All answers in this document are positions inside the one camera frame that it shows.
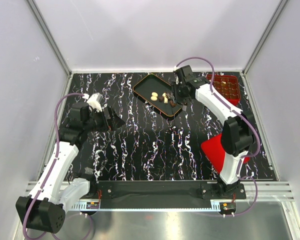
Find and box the dark green gold-rimmed tray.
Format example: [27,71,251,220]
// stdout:
[132,73,182,118]

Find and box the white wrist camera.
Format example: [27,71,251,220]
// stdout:
[83,92,103,113]
[173,65,195,84]

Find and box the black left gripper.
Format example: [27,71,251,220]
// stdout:
[84,105,125,133]

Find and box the aluminium frame post right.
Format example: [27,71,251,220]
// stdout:
[242,0,290,75]

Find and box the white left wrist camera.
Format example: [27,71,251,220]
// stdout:
[83,92,103,113]

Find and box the aluminium frame post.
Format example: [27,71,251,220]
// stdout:
[242,0,290,75]
[25,0,72,77]

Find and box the aluminium front rail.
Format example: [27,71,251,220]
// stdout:
[26,179,294,212]

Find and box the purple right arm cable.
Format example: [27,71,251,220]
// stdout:
[173,56,262,218]

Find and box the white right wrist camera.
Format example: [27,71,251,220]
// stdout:
[173,65,195,84]

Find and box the dark round chocolate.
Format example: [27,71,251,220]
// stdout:
[158,96,164,102]

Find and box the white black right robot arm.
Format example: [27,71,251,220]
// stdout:
[171,65,261,199]

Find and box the red box lid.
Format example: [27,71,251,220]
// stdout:
[201,132,254,175]

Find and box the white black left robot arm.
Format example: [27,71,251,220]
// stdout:
[15,102,125,235]

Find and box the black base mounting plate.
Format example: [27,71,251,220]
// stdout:
[68,180,246,213]

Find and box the red chocolate box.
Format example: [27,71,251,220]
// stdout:
[213,75,241,106]

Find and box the aluminium frame post left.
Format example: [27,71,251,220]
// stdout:
[25,0,72,77]

